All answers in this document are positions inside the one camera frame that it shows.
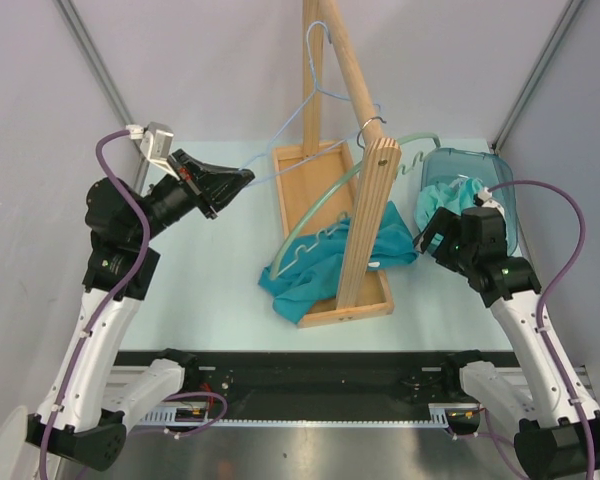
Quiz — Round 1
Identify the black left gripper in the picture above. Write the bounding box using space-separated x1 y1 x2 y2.
131 149 254 245

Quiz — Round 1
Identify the light teal t shirt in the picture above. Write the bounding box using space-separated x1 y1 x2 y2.
414 178 485 231

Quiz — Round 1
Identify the pale green plastic hanger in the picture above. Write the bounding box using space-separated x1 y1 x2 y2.
272 115 440 279

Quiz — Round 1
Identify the dark teal t shirt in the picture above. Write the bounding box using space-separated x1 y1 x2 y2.
259 201 418 324

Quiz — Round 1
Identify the light blue wire hanger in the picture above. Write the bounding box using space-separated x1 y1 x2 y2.
239 20 384 189

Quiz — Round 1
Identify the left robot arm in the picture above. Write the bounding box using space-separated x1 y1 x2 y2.
26 149 255 471

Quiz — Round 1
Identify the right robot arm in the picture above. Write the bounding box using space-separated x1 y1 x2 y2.
414 207 600 479

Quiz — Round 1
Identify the translucent teal plastic bin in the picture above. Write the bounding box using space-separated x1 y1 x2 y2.
417 146 521 256

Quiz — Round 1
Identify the wooden clothes rack stand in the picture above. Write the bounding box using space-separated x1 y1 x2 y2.
272 1 402 328

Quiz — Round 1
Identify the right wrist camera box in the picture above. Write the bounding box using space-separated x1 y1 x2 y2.
474 187 505 217

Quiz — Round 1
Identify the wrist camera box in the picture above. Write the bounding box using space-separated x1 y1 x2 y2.
125 122 176 177
474 187 505 217

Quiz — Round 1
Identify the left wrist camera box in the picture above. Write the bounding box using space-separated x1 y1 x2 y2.
125 122 176 177

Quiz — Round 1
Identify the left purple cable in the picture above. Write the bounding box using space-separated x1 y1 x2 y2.
37 128 230 480

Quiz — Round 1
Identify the white slotted cable duct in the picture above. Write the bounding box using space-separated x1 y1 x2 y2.
138 401 479 428

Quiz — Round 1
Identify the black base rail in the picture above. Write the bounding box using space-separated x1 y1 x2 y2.
114 349 526 421

